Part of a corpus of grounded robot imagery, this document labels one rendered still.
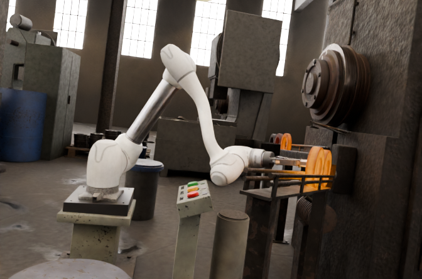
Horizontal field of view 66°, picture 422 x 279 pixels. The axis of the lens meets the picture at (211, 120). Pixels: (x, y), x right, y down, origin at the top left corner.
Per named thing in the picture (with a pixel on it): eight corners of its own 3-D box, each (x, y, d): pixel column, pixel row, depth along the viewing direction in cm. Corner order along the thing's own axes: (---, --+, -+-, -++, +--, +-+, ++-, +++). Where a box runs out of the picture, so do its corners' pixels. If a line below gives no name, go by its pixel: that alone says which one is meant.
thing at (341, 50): (314, 125, 209) (324, 53, 208) (350, 129, 162) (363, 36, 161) (305, 124, 209) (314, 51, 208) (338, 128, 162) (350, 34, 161)
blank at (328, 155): (333, 151, 143) (325, 150, 144) (326, 149, 129) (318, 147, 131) (328, 186, 142) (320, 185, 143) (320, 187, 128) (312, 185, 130)
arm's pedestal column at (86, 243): (34, 295, 140) (43, 224, 139) (63, 254, 180) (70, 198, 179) (129, 298, 146) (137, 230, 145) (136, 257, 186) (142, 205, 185)
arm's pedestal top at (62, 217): (56, 222, 144) (56, 213, 144) (75, 202, 176) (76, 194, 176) (129, 227, 149) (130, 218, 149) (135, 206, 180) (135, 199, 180)
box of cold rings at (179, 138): (220, 171, 505) (226, 121, 504) (230, 183, 423) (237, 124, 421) (153, 164, 491) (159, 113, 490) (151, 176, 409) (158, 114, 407)
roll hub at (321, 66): (306, 109, 199) (312, 63, 198) (325, 109, 171) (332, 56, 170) (297, 108, 198) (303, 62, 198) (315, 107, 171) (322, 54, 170)
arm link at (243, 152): (258, 163, 159) (247, 176, 149) (230, 160, 167) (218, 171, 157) (256, 143, 156) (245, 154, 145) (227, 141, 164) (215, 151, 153)
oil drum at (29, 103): (49, 157, 449) (56, 93, 447) (27, 164, 389) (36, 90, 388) (4, 152, 445) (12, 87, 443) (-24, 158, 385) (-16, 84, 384)
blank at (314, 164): (326, 149, 129) (318, 147, 131) (318, 145, 116) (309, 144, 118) (320, 188, 128) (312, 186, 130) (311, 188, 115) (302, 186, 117)
